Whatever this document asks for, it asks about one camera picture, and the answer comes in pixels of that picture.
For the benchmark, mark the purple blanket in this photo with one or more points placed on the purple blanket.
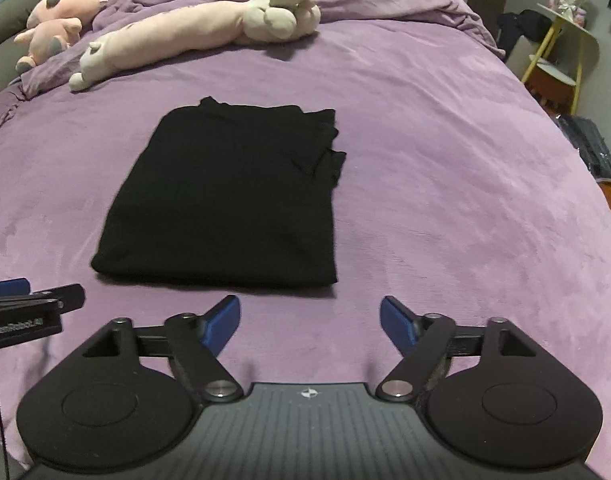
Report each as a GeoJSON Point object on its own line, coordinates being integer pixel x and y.
{"type": "Point", "coordinates": [435, 160]}

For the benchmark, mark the dark clothes heap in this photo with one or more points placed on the dark clothes heap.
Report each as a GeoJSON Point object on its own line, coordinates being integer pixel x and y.
{"type": "Point", "coordinates": [520, 25]}

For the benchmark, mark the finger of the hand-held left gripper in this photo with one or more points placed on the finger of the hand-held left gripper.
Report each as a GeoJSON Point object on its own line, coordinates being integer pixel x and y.
{"type": "Point", "coordinates": [67, 296]}
{"type": "Point", "coordinates": [5, 287]}

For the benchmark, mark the yellow side table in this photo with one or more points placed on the yellow side table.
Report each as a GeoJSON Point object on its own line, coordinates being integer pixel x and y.
{"type": "Point", "coordinates": [580, 35]}

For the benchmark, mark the pink plush toy grey paws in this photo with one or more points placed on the pink plush toy grey paws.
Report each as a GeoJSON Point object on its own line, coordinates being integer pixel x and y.
{"type": "Point", "coordinates": [60, 10]}

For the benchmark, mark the dark bag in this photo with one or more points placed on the dark bag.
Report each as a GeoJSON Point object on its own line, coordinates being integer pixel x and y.
{"type": "Point", "coordinates": [590, 150]}

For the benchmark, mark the black shirt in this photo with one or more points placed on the black shirt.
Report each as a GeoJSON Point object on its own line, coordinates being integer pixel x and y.
{"type": "Point", "coordinates": [220, 200]}

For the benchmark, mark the grey padded headboard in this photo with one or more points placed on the grey padded headboard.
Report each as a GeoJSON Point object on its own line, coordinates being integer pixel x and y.
{"type": "Point", "coordinates": [5, 25]}

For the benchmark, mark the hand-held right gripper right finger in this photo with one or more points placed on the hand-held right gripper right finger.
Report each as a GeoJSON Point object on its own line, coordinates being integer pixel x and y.
{"type": "Point", "coordinates": [398, 325]}

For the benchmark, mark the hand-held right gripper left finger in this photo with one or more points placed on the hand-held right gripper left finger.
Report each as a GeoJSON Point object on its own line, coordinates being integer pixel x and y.
{"type": "Point", "coordinates": [225, 325]}

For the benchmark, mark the long pale pink plush toy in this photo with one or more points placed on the long pale pink plush toy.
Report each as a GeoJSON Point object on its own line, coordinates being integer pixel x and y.
{"type": "Point", "coordinates": [175, 35]}

